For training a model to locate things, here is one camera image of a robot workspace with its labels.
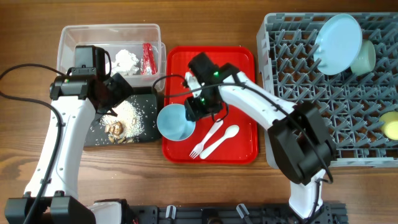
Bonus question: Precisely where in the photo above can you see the white napkin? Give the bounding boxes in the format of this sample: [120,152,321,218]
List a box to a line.
[112,49,139,76]
[105,62,119,75]

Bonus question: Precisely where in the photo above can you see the rice and food scraps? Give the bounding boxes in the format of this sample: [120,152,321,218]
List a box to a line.
[91,96,158,146]

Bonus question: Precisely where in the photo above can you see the white plastic spoon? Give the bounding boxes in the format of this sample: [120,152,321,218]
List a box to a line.
[200,125,239,159]

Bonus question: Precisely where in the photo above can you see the red sauce packet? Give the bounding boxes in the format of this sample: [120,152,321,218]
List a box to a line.
[141,42,157,75]

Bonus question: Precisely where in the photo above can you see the light blue small bowl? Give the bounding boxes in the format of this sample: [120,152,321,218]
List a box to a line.
[157,104,196,141]

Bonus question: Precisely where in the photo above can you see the white plastic fork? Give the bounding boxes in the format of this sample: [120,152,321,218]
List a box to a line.
[189,119,223,159]

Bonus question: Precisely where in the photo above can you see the light blue plate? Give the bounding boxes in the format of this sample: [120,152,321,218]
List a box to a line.
[313,14,363,75]

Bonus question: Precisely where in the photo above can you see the mint green bowl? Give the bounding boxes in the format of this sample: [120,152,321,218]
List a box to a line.
[350,40,376,75]

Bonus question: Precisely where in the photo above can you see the yellow plastic cup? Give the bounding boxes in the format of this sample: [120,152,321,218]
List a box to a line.
[379,111,398,140]

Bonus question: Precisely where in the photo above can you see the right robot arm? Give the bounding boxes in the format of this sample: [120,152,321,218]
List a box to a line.
[184,52,336,221]

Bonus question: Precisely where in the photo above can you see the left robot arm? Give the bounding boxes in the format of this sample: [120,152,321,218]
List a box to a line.
[5,45,133,223]

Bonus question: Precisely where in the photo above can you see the grey dishwasher rack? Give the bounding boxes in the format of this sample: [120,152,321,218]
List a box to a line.
[256,12,397,167]

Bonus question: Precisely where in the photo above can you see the black plastic tray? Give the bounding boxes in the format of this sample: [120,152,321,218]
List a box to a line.
[83,86,162,147]

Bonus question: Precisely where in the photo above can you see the clear plastic bin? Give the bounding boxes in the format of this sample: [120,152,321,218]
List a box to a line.
[57,24,167,87]

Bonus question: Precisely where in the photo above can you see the left black cable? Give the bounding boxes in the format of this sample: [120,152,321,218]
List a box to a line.
[0,63,68,224]

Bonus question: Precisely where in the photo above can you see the black cable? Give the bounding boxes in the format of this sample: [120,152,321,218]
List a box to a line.
[0,63,68,224]
[151,73,334,222]

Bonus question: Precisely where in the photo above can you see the right black cable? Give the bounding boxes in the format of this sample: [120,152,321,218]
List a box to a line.
[151,73,334,222]

